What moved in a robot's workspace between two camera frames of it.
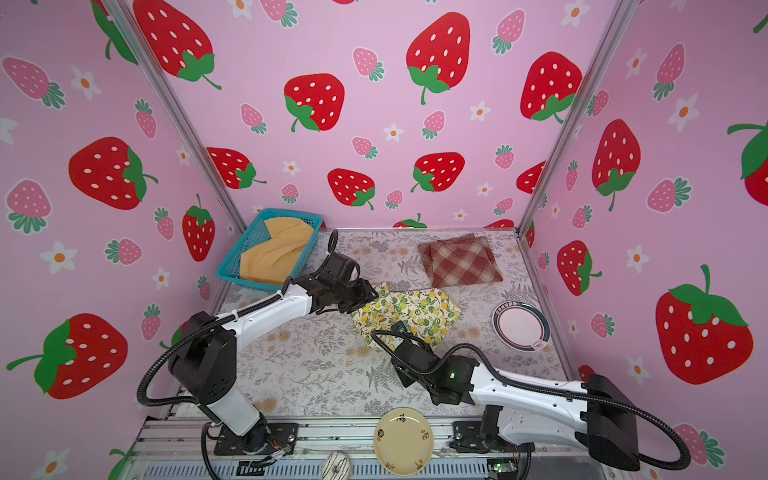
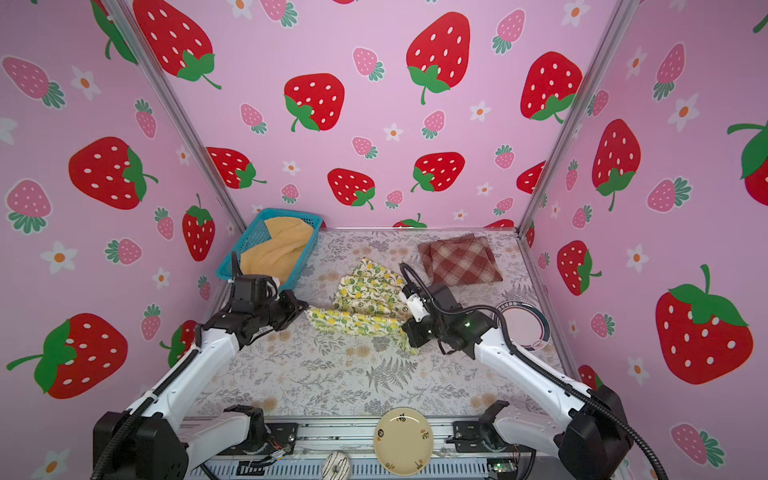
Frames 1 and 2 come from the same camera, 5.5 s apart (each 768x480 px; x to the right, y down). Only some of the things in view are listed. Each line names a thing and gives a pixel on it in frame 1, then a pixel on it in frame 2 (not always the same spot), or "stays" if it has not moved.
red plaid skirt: (460, 260) stays
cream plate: (403, 442) stays
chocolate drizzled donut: (335, 466) stays
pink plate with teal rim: (520, 326) stays
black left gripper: (365, 293) to (293, 307)
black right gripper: (425, 349) to (412, 335)
